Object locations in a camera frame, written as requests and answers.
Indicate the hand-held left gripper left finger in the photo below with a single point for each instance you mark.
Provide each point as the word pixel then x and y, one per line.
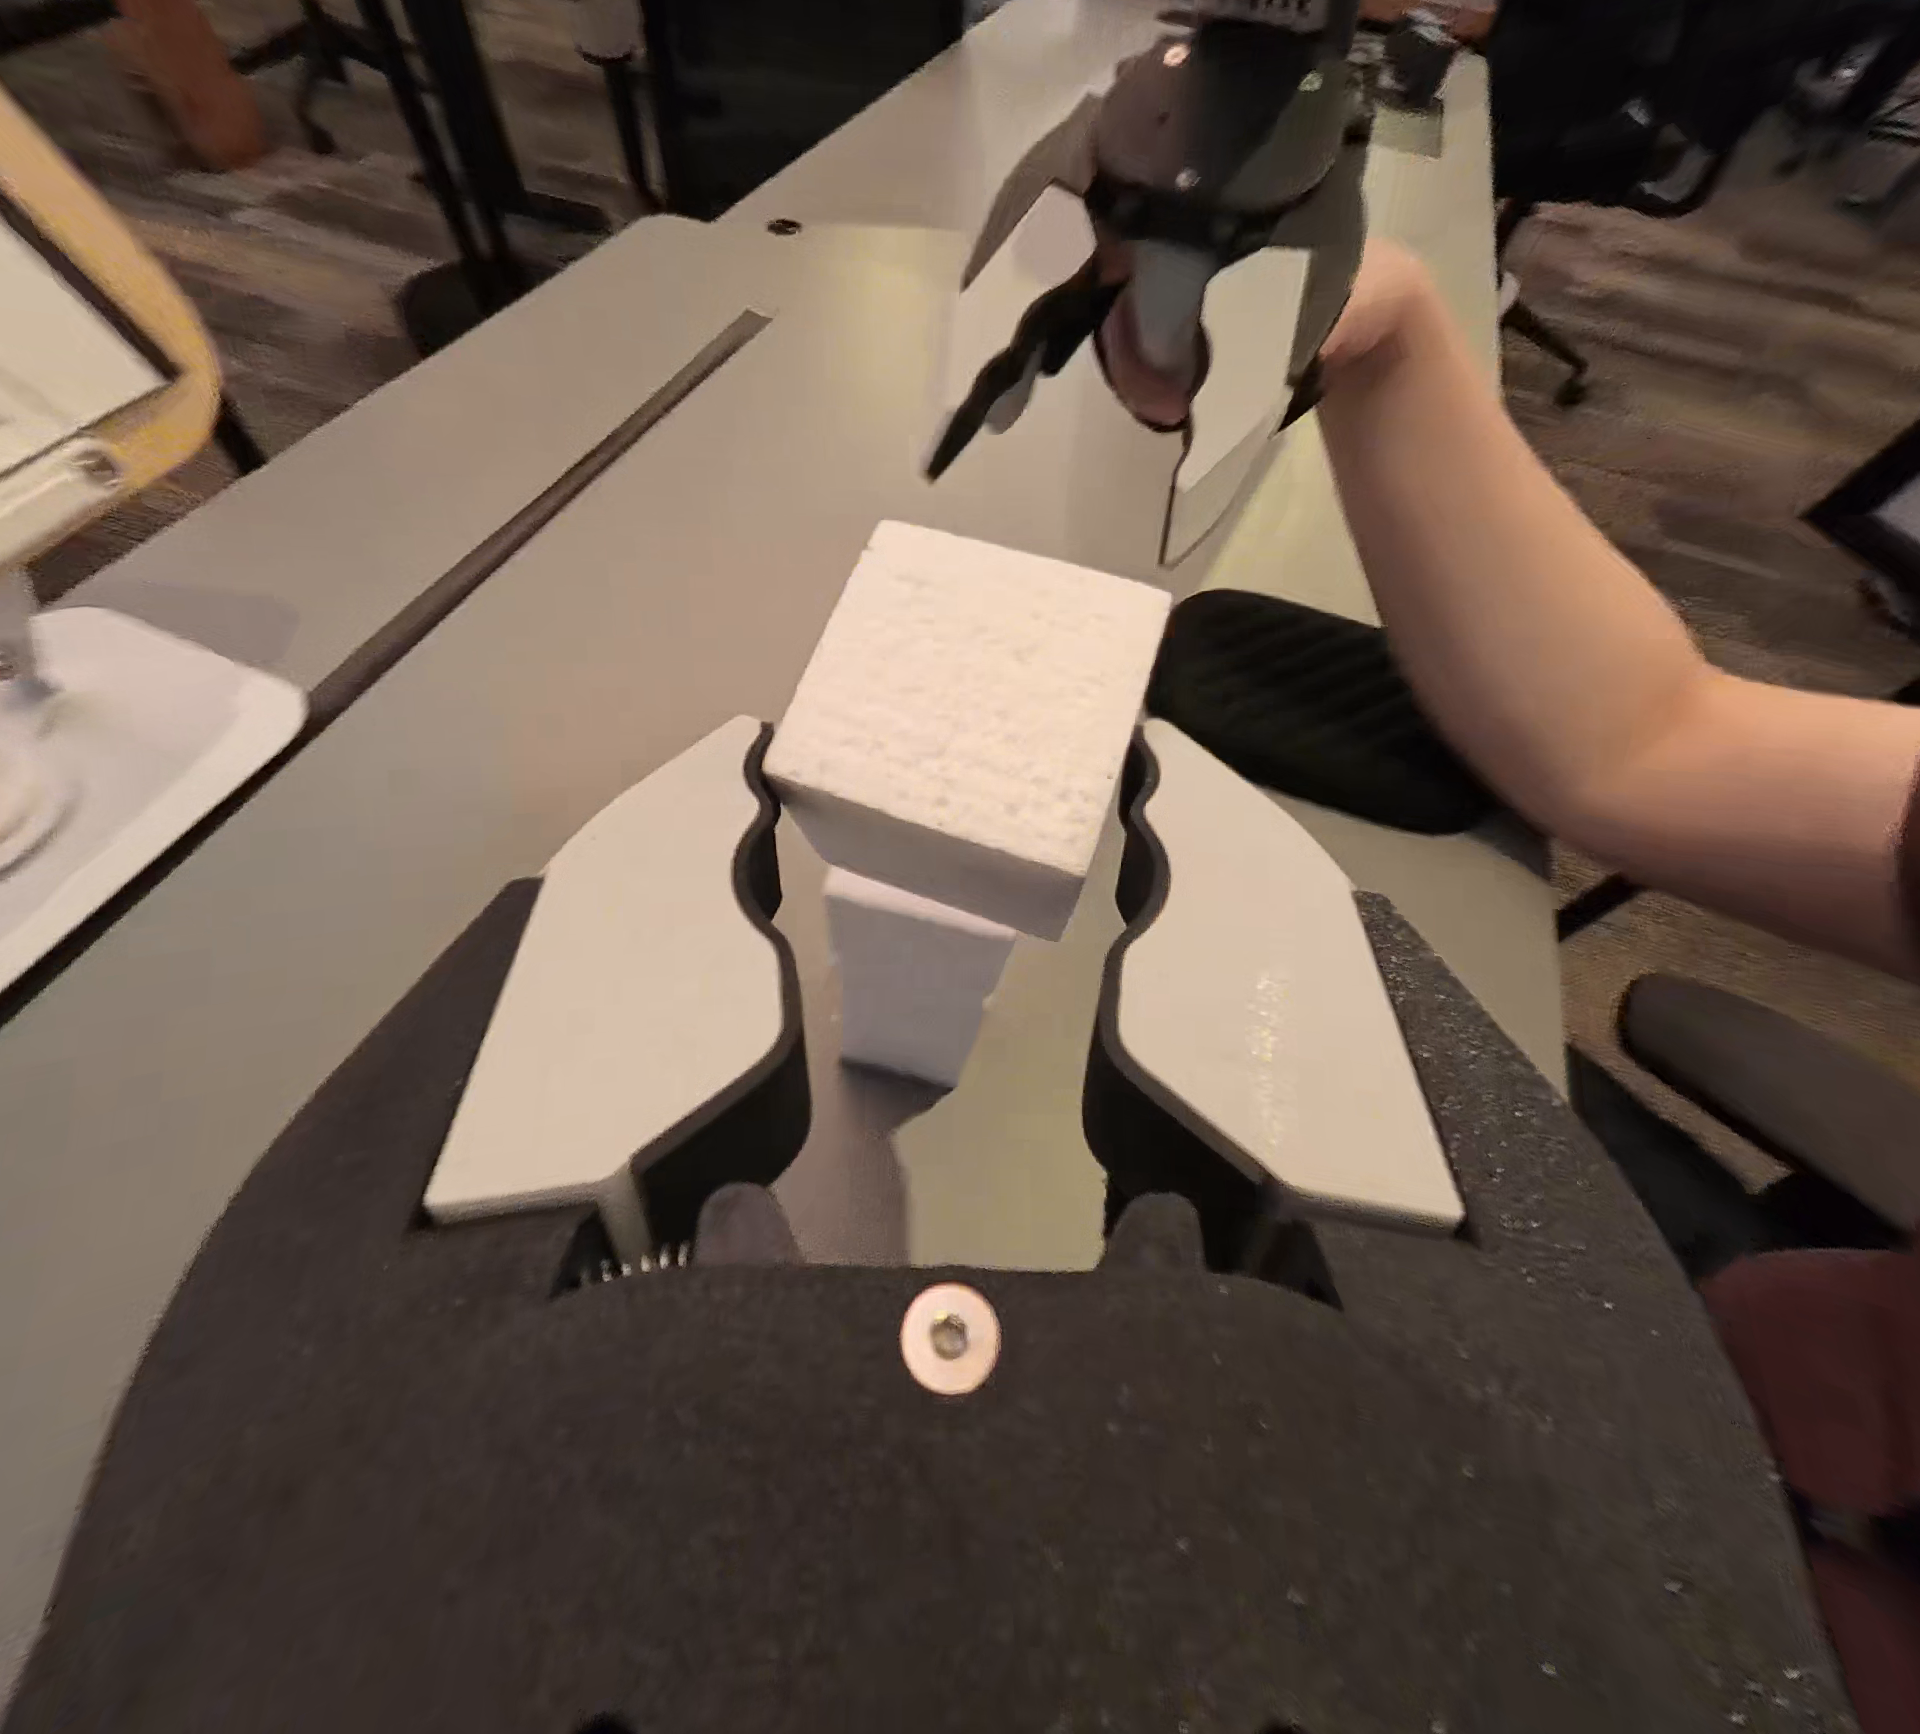
pixel 631 999

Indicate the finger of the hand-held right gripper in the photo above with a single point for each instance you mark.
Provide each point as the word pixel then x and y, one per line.
pixel 1245 385
pixel 1050 175

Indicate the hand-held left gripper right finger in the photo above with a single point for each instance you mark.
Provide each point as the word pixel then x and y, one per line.
pixel 1275 1029

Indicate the white hard foam cube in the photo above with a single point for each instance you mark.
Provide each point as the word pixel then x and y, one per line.
pixel 960 715
pixel 908 985

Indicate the person's right forearm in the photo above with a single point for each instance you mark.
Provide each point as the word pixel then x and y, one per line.
pixel 1574 655

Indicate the person's right hand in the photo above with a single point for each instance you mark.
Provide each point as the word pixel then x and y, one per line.
pixel 1155 393

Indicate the small black box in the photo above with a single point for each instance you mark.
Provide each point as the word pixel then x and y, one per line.
pixel 1418 63

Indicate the white and wooden document stand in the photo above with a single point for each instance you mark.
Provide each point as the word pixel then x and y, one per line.
pixel 134 745

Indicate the printed instruction sheet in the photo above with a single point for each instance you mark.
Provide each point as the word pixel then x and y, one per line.
pixel 60 354

